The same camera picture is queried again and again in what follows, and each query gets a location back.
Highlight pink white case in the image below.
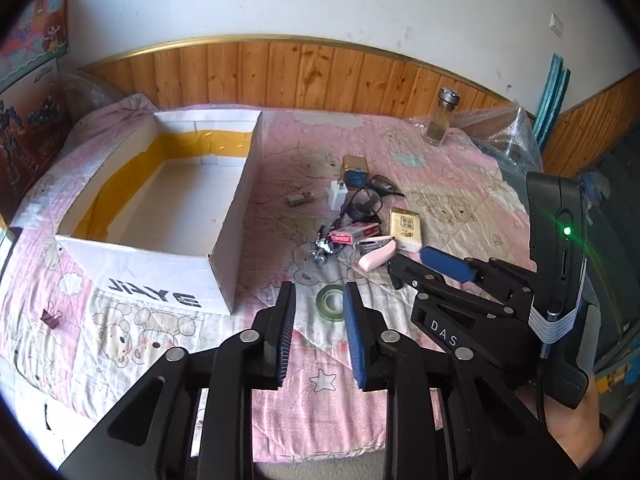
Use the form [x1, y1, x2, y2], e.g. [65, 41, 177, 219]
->
[355, 235, 398, 271]

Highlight white cardboard box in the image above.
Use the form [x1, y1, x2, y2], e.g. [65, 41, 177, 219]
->
[54, 110, 264, 316]

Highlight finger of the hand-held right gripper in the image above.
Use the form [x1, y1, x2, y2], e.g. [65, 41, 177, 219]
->
[420, 246, 538, 311]
[386, 254, 538, 378]

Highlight colourful toy box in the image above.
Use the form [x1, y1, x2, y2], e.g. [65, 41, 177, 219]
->
[0, 0, 71, 91]

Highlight pink printed blanket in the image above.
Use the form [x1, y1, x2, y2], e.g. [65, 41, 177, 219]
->
[0, 92, 546, 461]

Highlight small gold box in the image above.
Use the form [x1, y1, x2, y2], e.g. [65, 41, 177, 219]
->
[341, 155, 372, 188]

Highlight white charger plug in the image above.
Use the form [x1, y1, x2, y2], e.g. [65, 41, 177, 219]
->
[327, 181, 348, 211]

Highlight wooden wall panelling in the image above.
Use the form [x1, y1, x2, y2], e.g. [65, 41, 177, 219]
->
[77, 35, 640, 178]

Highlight cream cigarette pack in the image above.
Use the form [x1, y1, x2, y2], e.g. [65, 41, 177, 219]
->
[389, 206, 422, 253]

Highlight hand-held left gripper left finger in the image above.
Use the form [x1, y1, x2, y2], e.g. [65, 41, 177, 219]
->
[57, 281, 297, 480]

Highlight glass bottle with metal cap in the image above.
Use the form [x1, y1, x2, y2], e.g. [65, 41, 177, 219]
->
[425, 87, 460, 147]

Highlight red cigarette pack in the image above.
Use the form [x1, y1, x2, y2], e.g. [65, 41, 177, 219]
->
[330, 224, 382, 246]

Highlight robot figure toy box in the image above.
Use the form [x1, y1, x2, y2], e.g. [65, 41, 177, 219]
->
[0, 57, 73, 221]

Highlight black framed glasses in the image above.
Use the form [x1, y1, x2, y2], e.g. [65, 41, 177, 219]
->
[347, 174, 405, 223]

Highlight blue foam boards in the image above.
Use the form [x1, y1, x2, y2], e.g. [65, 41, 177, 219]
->
[532, 52, 572, 148]

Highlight green tape roll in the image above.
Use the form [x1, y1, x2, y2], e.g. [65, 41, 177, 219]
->
[316, 284, 347, 317]

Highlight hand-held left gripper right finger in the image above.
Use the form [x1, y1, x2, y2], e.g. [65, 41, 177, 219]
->
[342, 281, 581, 480]

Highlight person's right forearm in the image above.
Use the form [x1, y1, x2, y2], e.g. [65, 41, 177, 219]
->
[542, 385, 608, 468]

